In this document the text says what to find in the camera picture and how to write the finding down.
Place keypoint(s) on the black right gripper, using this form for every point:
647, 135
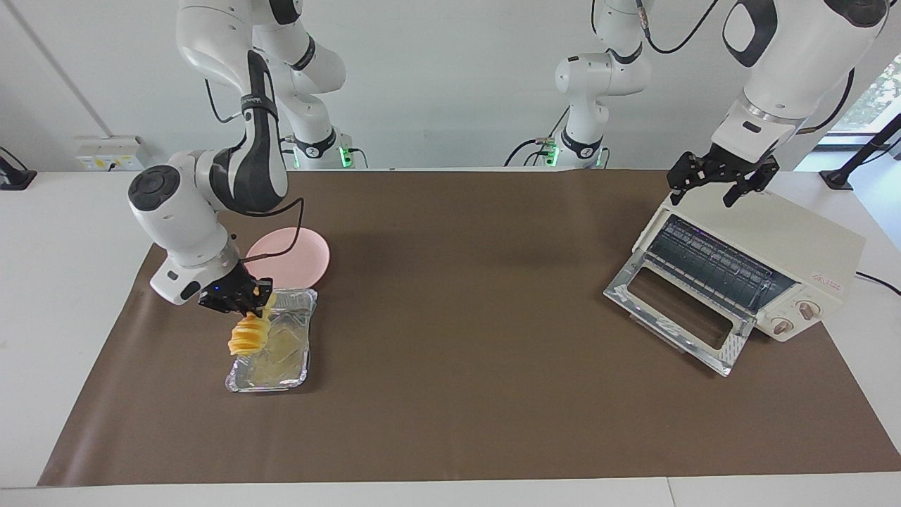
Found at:
227, 292

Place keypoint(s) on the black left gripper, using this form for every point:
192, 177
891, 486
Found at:
721, 167

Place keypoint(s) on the sliced yellow bread loaf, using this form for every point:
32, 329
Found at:
248, 338

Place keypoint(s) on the aluminium foil tray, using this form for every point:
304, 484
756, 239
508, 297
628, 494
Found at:
285, 352

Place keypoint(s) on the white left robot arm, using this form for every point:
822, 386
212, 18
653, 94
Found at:
795, 70

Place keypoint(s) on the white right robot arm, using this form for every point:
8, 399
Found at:
176, 218

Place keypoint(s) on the cream toaster oven body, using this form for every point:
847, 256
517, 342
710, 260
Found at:
788, 232

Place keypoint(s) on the large cream oven knob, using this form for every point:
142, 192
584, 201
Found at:
808, 310

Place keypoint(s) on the small cream oven knob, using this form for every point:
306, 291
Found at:
781, 327

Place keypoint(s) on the pink round plate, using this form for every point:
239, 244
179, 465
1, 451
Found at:
299, 257

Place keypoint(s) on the black slanted stand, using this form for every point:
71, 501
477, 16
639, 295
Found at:
836, 179

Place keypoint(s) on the window with greenery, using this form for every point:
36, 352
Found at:
880, 91

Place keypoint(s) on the brown paper table mat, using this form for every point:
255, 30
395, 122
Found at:
457, 408

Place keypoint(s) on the black short table clamp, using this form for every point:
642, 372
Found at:
17, 179

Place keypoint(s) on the glass oven door, metal frame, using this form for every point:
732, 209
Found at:
633, 292

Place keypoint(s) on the white wall socket box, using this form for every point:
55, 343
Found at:
109, 151

